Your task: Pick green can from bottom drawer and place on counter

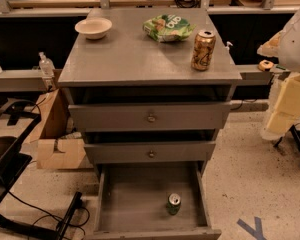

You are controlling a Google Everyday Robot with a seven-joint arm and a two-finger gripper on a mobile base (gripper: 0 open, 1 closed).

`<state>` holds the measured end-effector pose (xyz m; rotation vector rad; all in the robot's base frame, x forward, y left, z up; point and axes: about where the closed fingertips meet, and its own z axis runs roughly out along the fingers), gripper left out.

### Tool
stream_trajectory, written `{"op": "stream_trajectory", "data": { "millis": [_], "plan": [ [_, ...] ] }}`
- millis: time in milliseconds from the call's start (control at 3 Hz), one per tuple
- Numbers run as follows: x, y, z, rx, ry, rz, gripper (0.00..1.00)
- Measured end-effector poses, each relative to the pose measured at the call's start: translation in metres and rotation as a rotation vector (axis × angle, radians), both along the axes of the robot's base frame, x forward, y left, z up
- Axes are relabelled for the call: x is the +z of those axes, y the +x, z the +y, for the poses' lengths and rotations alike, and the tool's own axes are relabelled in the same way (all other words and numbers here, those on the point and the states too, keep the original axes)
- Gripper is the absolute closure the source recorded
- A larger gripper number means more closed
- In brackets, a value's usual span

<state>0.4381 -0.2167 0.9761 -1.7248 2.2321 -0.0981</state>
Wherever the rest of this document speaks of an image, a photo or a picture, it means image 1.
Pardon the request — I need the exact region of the green soda can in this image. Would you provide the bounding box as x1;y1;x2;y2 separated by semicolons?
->
166;193;181;215

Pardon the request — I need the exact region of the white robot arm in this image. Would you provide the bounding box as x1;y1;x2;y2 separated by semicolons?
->
257;8;300;140

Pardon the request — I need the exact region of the grey wooden drawer cabinet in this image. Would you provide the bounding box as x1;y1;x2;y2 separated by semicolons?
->
57;7;243;172

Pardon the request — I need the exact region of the grey middle drawer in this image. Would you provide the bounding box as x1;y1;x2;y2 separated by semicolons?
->
84;141;215;164

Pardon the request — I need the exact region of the grey top drawer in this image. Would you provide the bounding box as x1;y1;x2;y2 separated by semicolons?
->
69;102;230;132

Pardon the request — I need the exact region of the gold patterned soda can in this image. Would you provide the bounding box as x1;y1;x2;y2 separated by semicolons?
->
191;29;216;71

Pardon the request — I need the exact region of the grey open bottom drawer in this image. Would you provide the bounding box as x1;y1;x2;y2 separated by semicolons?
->
85;162;221;240

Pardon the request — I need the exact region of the green chip bag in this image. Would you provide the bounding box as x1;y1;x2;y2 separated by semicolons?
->
142;14;196;42

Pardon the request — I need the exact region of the brown cardboard box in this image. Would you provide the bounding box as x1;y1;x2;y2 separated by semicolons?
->
26;90;91;170

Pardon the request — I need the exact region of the white spray bottle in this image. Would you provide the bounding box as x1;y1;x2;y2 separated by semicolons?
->
225;41;233;53

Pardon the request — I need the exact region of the white ceramic bowl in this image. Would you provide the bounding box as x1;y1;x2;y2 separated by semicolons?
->
75;18;112;40

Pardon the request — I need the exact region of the clear plastic bottle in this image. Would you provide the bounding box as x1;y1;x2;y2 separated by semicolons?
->
39;52;55;77

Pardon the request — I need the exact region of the green marker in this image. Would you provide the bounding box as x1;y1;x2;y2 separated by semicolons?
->
276;65;286;70

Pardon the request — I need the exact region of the black metal stand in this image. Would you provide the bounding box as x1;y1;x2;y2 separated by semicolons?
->
0;99;82;240

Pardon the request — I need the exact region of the black floor cable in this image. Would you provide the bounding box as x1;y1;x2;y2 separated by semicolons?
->
7;190;91;237

